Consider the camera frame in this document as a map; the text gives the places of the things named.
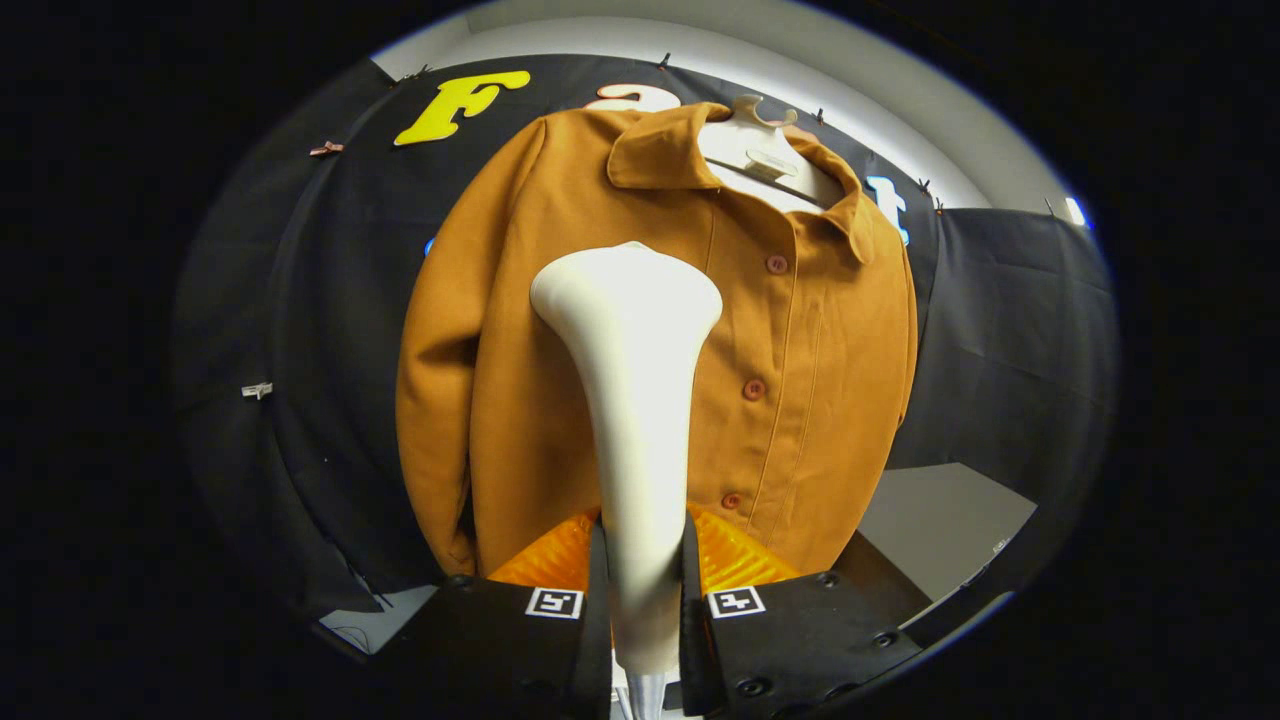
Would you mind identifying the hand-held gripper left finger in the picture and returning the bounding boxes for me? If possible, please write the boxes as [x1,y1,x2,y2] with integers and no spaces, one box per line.
[375,508,613,720]

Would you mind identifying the grey box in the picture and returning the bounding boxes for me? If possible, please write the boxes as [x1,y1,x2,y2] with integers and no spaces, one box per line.
[835,462,1039,646]

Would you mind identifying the black backdrop cloth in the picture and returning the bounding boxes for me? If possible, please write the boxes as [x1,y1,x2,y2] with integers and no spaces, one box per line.
[170,55,1121,641]

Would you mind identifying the orange-brown button shirt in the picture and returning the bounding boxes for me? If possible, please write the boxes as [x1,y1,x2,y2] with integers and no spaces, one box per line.
[395,100,919,579]

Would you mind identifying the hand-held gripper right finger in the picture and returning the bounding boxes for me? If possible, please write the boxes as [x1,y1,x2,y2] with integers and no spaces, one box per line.
[680,505,926,719]

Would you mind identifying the white mannequin torso stand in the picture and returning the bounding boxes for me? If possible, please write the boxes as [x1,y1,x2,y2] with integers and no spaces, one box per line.
[697,94,846,213]

